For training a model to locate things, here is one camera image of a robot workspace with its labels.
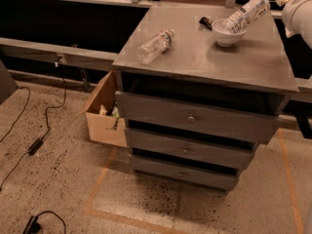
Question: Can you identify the grey drawer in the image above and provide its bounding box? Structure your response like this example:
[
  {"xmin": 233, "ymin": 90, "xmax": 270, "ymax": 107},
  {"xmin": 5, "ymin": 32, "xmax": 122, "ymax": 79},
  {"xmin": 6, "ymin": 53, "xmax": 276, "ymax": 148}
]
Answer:
[
  {"xmin": 130, "ymin": 155, "xmax": 237, "ymax": 191},
  {"xmin": 115, "ymin": 91, "xmax": 281, "ymax": 144},
  {"xmin": 125, "ymin": 129, "xmax": 254, "ymax": 169}
]

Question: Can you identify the black plug and cable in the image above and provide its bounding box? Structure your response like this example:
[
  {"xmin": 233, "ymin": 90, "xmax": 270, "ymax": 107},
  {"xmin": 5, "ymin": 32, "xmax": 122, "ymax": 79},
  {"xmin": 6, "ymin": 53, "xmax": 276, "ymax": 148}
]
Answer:
[{"xmin": 21, "ymin": 210, "xmax": 67, "ymax": 234}]

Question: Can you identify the middle grey drawer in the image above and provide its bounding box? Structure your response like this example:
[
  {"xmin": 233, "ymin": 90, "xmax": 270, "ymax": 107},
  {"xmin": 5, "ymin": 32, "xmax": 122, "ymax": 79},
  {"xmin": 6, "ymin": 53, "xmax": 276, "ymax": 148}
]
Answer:
[{"xmin": 125, "ymin": 129, "xmax": 254, "ymax": 169}]

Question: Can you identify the grey drawer cabinet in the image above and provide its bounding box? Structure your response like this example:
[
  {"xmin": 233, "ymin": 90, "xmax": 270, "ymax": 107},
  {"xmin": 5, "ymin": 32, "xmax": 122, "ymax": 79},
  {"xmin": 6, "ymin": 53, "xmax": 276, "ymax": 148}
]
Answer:
[{"xmin": 114, "ymin": 3, "xmax": 298, "ymax": 180}]

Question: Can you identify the black power adapter with cable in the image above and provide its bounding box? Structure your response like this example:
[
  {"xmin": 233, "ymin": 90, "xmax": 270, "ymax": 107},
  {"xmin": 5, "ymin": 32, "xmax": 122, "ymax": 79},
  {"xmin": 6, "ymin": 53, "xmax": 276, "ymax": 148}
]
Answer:
[{"xmin": 0, "ymin": 55, "xmax": 67, "ymax": 191}]

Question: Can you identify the bottom grey drawer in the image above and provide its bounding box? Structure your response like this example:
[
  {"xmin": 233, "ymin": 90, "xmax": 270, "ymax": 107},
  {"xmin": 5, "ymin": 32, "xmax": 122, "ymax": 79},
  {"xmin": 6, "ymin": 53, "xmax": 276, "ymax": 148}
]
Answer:
[{"xmin": 130, "ymin": 155, "xmax": 237, "ymax": 191}]

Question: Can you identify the grey metal railing beam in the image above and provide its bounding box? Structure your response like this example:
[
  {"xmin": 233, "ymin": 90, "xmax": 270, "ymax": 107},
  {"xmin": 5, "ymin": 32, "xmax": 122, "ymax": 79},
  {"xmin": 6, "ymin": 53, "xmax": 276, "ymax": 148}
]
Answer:
[{"xmin": 0, "ymin": 38, "xmax": 117, "ymax": 71}]

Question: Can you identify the top grey drawer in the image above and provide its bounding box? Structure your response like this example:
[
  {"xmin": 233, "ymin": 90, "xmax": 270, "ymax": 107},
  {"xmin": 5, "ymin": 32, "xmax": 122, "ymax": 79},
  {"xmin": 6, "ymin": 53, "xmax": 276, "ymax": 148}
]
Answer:
[{"xmin": 115, "ymin": 91, "xmax": 281, "ymax": 144}]

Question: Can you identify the open cardboard box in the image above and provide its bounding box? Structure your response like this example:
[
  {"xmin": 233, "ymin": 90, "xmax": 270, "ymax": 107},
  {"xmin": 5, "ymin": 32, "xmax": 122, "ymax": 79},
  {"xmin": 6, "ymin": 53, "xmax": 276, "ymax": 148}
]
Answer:
[{"xmin": 77, "ymin": 71, "xmax": 127, "ymax": 147}]

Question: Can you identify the small black clip object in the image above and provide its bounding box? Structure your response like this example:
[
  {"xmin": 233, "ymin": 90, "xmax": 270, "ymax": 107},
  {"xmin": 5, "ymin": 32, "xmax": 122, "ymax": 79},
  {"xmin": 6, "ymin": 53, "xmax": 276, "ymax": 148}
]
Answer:
[{"xmin": 199, "ymin": 17, "xmax": 213, "ymax": 30}]

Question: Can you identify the labelled plastic bottle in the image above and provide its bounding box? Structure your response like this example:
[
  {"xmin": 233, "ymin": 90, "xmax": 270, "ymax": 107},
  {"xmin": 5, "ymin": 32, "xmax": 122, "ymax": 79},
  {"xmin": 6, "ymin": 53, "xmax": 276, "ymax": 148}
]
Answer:
[{"xmin": 222, "ymin": 0, "xmax": 270, "ymax": 34}]

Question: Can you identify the white ceramic bowl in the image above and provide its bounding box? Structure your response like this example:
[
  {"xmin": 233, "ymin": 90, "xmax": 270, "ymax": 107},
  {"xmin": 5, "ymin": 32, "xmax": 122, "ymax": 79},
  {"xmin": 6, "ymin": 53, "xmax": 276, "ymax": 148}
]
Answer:
[{"xmin": 212, "ymin": 19, "xmax": 247, "ymax": 47}]

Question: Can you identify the clear plastic bottle lying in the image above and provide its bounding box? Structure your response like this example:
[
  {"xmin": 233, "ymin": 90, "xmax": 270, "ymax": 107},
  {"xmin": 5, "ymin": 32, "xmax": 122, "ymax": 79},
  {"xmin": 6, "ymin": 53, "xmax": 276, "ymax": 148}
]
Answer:
[{"xmin": 136, "ymin": 29, "xmax": 175, "ymax": 64}]

